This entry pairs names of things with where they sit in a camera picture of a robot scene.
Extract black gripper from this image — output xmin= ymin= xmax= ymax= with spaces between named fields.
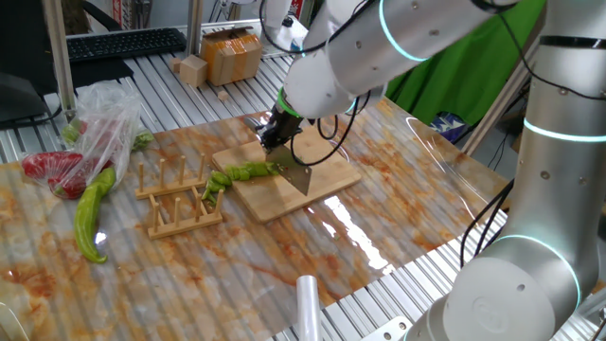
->
xmin=257 ymin=108 xmax=304 ymax=153

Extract steel cleaver knife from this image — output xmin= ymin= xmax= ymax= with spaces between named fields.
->
xmin=243 ymin=116 xmax=312 ymax=197

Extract wooden cutting board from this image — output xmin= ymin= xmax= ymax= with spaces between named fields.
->
xmin=211 ymin=126 xmax=363 ymax=224

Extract plastic bag of peppers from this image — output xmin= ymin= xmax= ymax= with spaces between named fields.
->
xmin=131 ymin=130 xmax=155 ymax=153

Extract curved green chili pepper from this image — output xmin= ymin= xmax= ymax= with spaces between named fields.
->
xmin=73 ymin=166 xmax=117 ymax=265

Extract red chili pepper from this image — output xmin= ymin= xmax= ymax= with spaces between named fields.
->
xmin=46 ymin=159 xmax=115 ymax=200
xmin=21 ymin=151 xmax=85 ymax=181

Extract cardboard box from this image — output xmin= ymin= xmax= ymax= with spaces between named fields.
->
xmin=199 ymin=26 xmax=264 ymax=88

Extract large wooden block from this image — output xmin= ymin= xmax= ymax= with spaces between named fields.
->
xmin=178 ymin=54 xmax=209 ymax=89

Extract wooden peg rack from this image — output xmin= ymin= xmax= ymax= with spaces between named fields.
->
xmin=134 ymin=154 xmax=224 ymax=241

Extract marble pattern plastic mat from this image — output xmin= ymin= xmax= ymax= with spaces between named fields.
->
xmin=0 ymin=88 xmax=510 ymax=341

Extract blue patterned cloth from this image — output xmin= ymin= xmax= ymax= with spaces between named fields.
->
xmin=428 ymin=111 xmax=468 ymax=143

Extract white plastic film roll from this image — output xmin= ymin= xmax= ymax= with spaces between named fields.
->
xmin=296 ymin=274 xmax=323 ymax=341

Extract clear plastic bag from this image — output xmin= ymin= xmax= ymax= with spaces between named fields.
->
xmin=18 ymin=79 xmax=155 ymax=200

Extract black keyboard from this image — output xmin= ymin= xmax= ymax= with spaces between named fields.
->
xmin=65 ymin=27 xmax=188 ymax=64

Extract green cloth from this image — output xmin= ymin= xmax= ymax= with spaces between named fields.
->
xmin=385 ymin=0 xmax=548 ymax=127

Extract chopped green pepper pieces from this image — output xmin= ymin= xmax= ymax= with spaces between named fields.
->
xmin=60 ymin=117 xmax=82 ymax=146

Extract black computer monitor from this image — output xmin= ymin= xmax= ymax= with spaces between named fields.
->
xmin=0 ymin=0 xmax=62 ymax=125

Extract black camera cable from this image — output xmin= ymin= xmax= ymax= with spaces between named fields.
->
xmin=258 ymin=0 xmax=380 ymax=167

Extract aluminium frame post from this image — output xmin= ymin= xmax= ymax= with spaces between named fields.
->
xmin=461 ymin=32 xmax=541 ymax=157
xmin=41 ymin=0 xmax=78 ymax=117
xmin=185 ymin=0 xmax=205 ymax=58

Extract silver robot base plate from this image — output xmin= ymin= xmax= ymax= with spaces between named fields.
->
xmin=359 ymin=315 xmax=413 ymax=341

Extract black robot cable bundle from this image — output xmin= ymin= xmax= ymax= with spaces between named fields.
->
xmin=458 ymin=178 xmax=516 ymax=269

